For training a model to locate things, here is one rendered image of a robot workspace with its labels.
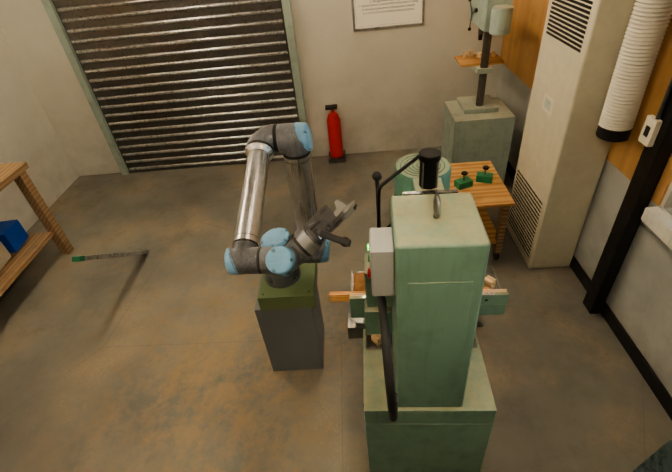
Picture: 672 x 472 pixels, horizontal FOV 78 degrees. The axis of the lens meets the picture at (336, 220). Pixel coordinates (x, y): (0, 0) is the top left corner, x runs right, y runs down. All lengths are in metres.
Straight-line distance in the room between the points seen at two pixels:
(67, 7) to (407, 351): 4.19
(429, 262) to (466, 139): 2.71
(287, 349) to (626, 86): 2.18
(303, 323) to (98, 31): 3.40
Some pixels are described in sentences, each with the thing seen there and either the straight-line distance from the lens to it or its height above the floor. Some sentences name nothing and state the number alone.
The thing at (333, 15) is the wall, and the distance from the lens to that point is 4.15.
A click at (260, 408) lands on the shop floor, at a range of 2.55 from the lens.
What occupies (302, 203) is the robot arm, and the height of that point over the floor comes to 1.13.
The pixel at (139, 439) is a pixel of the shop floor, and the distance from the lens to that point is 2.71.
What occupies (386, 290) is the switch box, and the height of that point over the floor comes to 1.34.
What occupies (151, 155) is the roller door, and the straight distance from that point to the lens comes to 5.00.
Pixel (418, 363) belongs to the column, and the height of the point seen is 1.06.
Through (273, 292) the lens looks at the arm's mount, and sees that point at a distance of 2.15.
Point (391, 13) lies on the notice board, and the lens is 4.16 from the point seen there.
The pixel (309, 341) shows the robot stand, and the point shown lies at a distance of 2.40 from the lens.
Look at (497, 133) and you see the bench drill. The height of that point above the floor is 0.57.
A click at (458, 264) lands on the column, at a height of 1.46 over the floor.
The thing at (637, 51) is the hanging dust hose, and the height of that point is 1.52.
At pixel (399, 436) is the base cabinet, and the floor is 0.62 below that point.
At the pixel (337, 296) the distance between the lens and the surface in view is 1.68.
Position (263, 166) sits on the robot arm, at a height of 1.40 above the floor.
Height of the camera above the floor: 2.16
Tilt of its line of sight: 37 degrees down
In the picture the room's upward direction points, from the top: 6 degrees counter-clockwise
